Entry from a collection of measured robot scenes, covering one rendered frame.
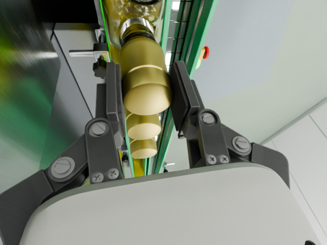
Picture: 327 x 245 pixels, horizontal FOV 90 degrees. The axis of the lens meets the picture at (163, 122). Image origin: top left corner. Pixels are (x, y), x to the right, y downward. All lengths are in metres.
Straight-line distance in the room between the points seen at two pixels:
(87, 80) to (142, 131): 0.36
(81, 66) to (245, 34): 0.73
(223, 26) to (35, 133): 0.78
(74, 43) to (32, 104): 0.23
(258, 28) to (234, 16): 0.15
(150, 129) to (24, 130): 0.13
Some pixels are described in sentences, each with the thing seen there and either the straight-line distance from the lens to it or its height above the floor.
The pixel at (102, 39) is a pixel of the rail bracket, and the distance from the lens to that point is 0.37.
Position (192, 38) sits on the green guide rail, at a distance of 0.40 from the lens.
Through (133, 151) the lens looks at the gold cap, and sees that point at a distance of 0.20.
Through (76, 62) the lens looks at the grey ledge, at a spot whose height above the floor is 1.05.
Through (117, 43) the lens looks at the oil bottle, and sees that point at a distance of 0.18.
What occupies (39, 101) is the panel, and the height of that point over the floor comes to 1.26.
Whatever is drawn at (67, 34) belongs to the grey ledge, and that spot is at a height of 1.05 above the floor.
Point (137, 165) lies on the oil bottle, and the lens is 1.09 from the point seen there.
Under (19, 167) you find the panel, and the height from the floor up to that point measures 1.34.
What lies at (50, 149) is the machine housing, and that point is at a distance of 0.33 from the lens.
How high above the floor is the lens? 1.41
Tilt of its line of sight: 31 degrees down
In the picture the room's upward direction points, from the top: 168 degrees clockwise
